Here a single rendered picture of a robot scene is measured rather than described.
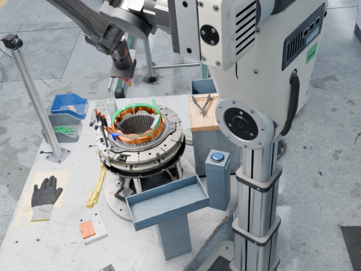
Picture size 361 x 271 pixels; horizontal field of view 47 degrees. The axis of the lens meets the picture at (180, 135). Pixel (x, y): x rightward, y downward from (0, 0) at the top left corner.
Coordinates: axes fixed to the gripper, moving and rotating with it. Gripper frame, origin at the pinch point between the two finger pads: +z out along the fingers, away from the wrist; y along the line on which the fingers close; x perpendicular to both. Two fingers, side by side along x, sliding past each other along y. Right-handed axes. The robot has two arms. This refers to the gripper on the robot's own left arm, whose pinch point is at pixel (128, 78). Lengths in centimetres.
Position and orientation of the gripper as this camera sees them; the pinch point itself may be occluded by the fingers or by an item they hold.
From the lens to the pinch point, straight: 139.3
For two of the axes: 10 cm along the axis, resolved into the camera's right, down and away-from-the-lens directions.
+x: 9.9, 1.0, -1.2
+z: 0.6, 4.2, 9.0
